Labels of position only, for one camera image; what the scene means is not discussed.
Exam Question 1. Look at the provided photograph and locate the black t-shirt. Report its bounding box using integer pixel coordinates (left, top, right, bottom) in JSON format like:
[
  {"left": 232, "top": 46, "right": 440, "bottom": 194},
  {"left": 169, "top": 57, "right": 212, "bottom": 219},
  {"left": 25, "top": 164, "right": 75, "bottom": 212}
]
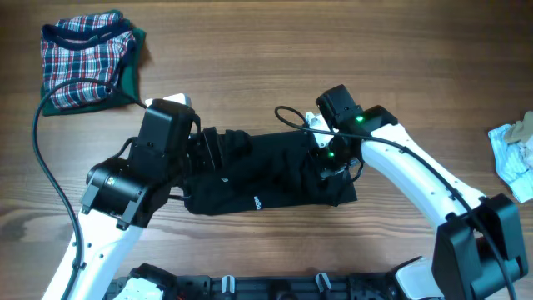
[{"left": 180, "top": 130, "right": 357, "bottom": 216}]

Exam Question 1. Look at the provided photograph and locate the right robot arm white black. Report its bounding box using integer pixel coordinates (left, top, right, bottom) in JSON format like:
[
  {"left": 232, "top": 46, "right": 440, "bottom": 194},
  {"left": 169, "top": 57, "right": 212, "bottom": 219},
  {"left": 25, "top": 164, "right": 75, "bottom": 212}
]
[{"left": 306, "top": 85, "right": 529, "bottom": 299}]

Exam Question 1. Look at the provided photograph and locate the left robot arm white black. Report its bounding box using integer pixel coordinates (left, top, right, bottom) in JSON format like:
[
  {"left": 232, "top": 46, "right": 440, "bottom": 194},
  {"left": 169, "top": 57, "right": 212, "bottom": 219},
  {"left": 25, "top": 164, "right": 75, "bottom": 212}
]
[{"left": 43, "top": 93, "right": 200, "bottom": 299}]

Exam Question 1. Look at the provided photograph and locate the plaid folded shirt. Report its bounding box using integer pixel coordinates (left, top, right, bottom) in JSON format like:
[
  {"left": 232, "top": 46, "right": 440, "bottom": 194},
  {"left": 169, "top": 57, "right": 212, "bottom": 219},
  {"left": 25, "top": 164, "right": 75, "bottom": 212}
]
[{"left": 41, "top": 11, "right": 137, "bottom": 93}]

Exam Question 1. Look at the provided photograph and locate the crumpled light blue cloth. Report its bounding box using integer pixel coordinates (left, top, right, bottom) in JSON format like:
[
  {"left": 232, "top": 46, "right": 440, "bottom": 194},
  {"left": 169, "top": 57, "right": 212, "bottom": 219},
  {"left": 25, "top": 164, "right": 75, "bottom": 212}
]
[{"left": 488, "top": 124, "right": 532, "bottom": 203}]

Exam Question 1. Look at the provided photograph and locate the green folded shirt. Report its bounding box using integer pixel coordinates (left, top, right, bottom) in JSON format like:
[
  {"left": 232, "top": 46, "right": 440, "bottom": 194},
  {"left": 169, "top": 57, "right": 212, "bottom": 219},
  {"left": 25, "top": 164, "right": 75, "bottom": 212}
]
[{"left": 41, "top": 16, "right": 146, "bottom": 117}]

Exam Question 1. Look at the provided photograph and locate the beige crumpled cloth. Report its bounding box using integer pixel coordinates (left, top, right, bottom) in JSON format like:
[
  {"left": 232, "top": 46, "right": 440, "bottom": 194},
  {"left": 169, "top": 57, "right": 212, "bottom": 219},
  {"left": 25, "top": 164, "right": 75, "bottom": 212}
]
[{"left": 504, "top": 111, "right": 533, "bottom": 144}]

